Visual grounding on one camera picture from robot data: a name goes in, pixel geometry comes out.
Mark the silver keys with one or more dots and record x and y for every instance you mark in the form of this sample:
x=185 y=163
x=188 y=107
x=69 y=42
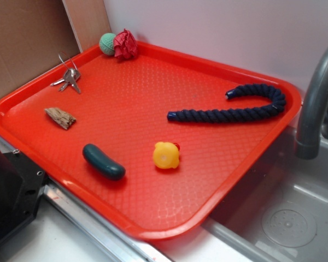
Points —
x=71 y=75

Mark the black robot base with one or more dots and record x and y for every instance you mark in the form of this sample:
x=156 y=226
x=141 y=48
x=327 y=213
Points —
x=22 y=183

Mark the red plastic tray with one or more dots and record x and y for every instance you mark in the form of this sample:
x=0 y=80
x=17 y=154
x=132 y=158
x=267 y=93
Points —
x=122 y=109

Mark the yellow rubber duck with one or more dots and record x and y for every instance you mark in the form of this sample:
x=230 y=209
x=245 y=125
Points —
x=166 y=155

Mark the dark green toy cucumber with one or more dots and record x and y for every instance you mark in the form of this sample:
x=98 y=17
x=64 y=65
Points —
x=102 y=163

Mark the red crumpled fabric ball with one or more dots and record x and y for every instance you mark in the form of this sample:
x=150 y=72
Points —
x=125 y=45

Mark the brown wood piece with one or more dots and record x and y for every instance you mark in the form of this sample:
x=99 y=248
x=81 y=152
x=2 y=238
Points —
x=62 y=118

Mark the green textured ball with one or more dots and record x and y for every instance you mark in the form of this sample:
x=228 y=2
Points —
x=106 y=44

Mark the grey sink basin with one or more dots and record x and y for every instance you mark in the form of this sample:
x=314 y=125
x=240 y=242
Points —
x=278 y=211

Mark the grey faucet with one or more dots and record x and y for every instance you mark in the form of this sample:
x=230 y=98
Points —
x=313 y=121

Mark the brown cardboard panel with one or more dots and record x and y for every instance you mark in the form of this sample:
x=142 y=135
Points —
x=32 y=33

